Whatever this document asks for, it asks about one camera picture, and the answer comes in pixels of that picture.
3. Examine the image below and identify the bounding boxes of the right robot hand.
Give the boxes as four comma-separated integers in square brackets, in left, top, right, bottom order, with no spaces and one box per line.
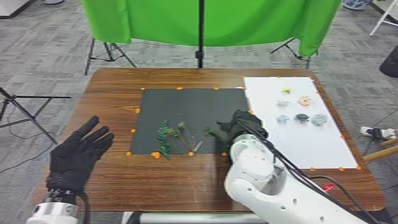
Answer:
[215,109,270,140]

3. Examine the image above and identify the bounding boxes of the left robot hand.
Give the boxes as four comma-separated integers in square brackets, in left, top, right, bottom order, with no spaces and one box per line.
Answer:
[45,115,116,201]

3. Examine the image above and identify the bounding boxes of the dark green sprig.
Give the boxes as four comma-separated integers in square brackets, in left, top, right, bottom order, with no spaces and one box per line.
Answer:
[203,127,231,148]

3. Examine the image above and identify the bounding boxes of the dark mat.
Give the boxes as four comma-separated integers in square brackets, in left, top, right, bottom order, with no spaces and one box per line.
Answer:
[128,87,252,156]

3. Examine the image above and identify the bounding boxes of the thin green sprig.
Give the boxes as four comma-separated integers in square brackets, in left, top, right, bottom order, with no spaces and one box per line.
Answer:
[176,121,199,152]
[164,127,192,150]

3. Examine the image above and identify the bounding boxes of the white sheet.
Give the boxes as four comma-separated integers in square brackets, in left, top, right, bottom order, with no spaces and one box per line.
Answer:
[242,76,363,171]

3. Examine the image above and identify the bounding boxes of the pink flower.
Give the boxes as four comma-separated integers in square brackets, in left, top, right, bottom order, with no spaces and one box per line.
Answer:
[297,95,315,107]

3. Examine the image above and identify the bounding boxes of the pale blue flower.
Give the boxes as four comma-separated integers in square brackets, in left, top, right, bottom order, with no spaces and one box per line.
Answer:
[311,113,331,127]

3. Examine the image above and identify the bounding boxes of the leafy green sprig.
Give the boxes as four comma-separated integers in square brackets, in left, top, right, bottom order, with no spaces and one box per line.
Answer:
[155,120,174,161]

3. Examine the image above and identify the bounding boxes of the black tripod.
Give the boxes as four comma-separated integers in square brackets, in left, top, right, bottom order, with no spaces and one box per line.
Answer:
[0,87,73,145]

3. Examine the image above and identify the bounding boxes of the white power strip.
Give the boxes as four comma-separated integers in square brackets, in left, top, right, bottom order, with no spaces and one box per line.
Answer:
[359,126,396,141]

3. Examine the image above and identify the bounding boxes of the black stand legs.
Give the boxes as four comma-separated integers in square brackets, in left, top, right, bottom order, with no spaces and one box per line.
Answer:
[268,36,315,70]
[84,37,139,76]

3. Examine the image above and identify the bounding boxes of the wooden stick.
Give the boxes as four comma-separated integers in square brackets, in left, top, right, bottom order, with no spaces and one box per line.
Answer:
[361,139,398,164]

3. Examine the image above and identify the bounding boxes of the pale grey bar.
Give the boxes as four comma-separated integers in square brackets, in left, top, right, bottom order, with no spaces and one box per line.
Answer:
[123,212,265,224]

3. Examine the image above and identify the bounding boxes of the black stand pole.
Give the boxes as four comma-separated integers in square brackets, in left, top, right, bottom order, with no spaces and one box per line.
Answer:
[196,0,208,70]

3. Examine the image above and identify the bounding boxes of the black bin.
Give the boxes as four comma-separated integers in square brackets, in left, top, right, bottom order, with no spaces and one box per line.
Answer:
[379,44,398,79]

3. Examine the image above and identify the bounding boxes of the white rack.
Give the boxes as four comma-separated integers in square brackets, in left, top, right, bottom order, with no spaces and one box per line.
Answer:
[368,0,398,37]

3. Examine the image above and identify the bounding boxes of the black cable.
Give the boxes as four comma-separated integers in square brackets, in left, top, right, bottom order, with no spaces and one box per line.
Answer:
[254,131,380,224]

